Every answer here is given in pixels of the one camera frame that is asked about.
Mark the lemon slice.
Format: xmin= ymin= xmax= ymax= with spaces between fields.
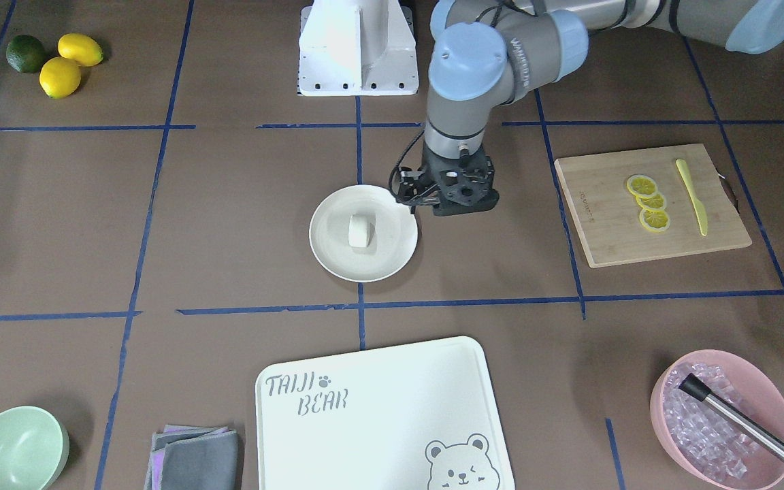
xmin=625 ymin=174 xmax=659 ymax=199
xmin=638 ymin=209 xmax=671 ymax=233
xmin=635 ymin=192 xmax=667 ymax=213

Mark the white steamed bun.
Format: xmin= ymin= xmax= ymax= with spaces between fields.
xmin=346 ymin=214 xmax=373 ymax=248

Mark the beige round plate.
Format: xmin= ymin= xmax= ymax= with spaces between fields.
xmin=308 ymin=185 xmax=418 ymax=283

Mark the dark green avocado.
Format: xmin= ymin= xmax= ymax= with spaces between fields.
xmin=5 ymin=35 xmax=48 ymax=74

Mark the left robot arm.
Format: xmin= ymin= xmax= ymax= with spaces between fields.
xmin=388 ymin=1 xmax=784 ymax=216

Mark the lemon slice middle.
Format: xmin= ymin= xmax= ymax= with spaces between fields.
xmin=635 ymin=192 xmax=667 ymax=213

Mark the lemon slice top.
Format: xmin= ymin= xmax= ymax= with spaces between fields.
xmin=625 ymin=174 xmax=659 ymax=199

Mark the white bear tray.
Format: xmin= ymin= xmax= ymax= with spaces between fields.
xmin=255 ymin=337 xmax=515 ymax=489

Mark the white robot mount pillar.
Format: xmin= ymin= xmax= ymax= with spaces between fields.
xmin=297 ymin=1 xmax=420 ymax=97

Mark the lemon slice bottom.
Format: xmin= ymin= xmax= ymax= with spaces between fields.
xmin=638 ymin=209 xmax=671 ymax=233

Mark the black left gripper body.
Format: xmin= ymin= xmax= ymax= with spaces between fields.
xmin=419 ymin=151 xmax=454 ymax=205

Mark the pink bowl with ice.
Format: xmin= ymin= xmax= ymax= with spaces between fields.
xmin=649 ymin=348 xmax=784 ymax=489

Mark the yellow plastic knife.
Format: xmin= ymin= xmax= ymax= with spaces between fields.
xmin=674 ymin=159 xmax=709 ymax=237

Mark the grey folded cloth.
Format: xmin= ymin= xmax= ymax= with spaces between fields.
xmin=144 ymin=425 xmax=240 ymax=489

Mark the green bowl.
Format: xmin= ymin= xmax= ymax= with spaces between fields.
xmin=0 ymin=406 xmax=69 ymax=489

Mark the yellow lemon near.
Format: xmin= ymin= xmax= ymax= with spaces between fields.
xmin=39 ymin=56 xmax=82 ymax=99

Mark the wooden cutting board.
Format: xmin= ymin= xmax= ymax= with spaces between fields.
xmin=555 ymin=144 xmax=752 ymax=269

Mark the yellow lemon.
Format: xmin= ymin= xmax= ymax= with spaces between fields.
xmin=57 ymin=32 xmax=105 ymax=67
xmin=39 ymin=56 xmax=82 ymax=99

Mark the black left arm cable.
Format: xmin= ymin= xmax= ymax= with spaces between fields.
xmin=388 ymin=124 xmax=428 ymax=195

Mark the yellow lemon far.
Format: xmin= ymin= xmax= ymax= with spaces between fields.
xmin=57 ymin=32 xmax=105 ymax=67

